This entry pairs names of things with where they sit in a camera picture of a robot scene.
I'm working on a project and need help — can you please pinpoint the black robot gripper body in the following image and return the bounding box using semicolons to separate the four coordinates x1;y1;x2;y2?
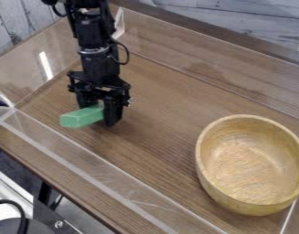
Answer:
67;47;131;101

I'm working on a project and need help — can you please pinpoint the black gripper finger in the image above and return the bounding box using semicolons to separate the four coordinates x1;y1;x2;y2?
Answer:
105;95;131;127
77;90;103;109

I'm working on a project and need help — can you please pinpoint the green rectangular block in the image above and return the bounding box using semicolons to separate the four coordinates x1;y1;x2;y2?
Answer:
61;104;105;128

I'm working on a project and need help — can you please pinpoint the brown wooden bowl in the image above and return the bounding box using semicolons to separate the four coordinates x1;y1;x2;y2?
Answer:
196;114;299;216

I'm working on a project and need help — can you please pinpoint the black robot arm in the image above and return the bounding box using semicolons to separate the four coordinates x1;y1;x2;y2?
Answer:
41;0;131;128

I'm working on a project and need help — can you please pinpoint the black table leg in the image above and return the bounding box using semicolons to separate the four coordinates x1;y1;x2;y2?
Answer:
38;182;51;206

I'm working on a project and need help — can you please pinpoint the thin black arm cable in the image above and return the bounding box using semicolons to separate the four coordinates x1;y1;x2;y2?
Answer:
107;40;131;66

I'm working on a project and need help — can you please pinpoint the clear acrylic tray enclosure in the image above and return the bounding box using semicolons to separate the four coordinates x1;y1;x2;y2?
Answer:
0;2;299;234

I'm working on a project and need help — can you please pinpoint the black metal base plate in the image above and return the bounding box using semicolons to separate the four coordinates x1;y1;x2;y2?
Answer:
31;197;86;234

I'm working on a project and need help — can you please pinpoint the black cable loop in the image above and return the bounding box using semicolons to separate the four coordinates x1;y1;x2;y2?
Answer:
0;198;30;234

